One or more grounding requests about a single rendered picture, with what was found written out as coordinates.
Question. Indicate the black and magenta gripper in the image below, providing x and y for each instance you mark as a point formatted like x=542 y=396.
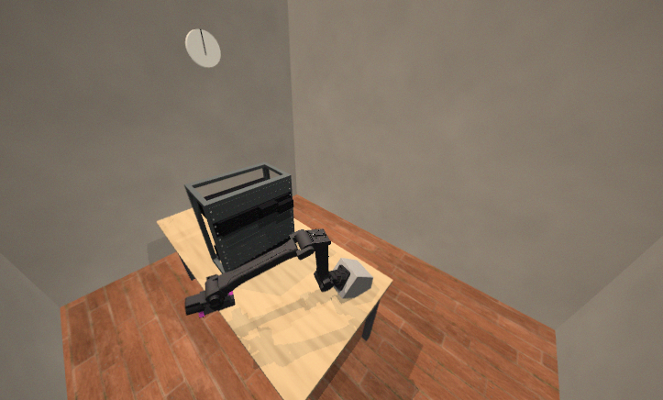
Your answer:
x=228 y=302

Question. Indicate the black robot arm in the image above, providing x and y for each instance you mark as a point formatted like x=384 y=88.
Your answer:
x=309 y=241

